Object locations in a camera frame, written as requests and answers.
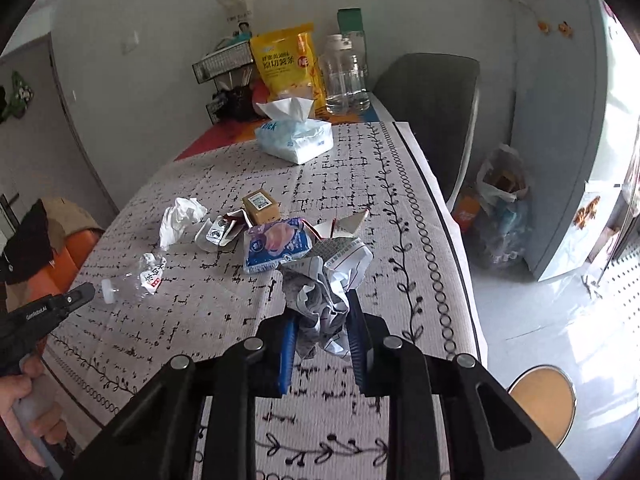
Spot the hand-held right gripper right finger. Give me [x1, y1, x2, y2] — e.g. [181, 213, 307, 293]
[345, 287, 581, 480]

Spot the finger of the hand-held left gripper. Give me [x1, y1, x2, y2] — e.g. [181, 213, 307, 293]
[47, 282, 96, 320]

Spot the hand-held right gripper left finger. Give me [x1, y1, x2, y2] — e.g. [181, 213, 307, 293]
[67, 311, 302, 480]

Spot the newspaper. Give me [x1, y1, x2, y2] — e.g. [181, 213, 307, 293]
[277, 236, 376, 361]

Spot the crushed clear plastic bottle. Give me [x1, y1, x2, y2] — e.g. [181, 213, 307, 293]
[101, 252, 168, 305]

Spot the torn white carton piece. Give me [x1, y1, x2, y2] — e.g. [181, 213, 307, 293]
[307, 210, 371, 241]

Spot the small brown cardboard box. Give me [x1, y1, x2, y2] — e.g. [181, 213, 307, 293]
[241, 189, 281, 226]

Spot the person's left hand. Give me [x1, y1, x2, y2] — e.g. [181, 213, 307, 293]
[0, 376, 68, 455]

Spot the orange chair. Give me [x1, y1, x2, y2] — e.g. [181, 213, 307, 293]
[20, 227, 103, 301]

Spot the black cloth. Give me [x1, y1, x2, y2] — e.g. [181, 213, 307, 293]
[0, 200, 53, 281]

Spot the tan cloth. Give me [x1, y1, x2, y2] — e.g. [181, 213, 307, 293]
[40, 197, 101, 251]

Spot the blue snack wrapper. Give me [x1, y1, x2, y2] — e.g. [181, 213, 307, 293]
[243, 217, 313, 275]

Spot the crumpled white tissue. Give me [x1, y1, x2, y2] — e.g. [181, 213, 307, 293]
[159, 197, 208, 250]

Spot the small torn silver packet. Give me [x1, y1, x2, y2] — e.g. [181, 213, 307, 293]
[195, 211, 251, 253]

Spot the grey printed tablecloth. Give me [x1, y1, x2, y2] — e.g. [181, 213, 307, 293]
[40, 120, 488, 480]

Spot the grey door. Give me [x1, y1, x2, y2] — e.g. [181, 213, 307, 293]
[0, 32, 121, 241]

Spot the orange box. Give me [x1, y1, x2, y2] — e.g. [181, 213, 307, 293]
[452, 187, 483, 233]

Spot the clear bag of bottles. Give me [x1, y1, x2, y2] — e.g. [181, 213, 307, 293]
[470, 197, 533, 271]

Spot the round wooden stool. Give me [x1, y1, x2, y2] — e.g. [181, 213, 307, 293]
[507, 366, 576, 448]

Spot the blue white tissue pack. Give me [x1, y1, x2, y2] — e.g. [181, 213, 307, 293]
[254, 96, 335, 165]

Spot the green panda decoration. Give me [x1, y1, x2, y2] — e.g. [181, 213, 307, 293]
[0, 70, 36, 121]

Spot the white plastic bag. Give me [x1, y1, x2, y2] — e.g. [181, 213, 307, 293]
[475, 144, 532, 206]

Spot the red patterned table cover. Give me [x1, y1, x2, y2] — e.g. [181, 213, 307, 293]
[172, 95, 396, 161]

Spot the grey chair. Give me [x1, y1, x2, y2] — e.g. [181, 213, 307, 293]
[372, 54, 483, 213]

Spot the clear plastic jar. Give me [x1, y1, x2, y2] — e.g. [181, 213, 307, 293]
[320, 34, 372, 115]

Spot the orange fridge sticker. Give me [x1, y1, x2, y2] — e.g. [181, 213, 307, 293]
[575, 197, 601, 228]

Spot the white perforated panel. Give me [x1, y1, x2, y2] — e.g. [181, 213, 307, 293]
[600, 240, 640, 361]

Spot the grey refrigerator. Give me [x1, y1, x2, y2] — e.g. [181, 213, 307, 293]
[500, 0, 640, 283]

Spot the yellow snack bag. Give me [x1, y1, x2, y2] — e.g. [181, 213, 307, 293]
[250, 22, 326, 106]

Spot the green lidded bottle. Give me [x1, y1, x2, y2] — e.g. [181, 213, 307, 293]
[336, 7, 370, 61]

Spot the black wire rack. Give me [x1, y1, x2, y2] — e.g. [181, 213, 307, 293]
[192, 40, 256, 123]

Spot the white wall hanging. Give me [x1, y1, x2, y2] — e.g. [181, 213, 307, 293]
[215, 0, 256, 41]

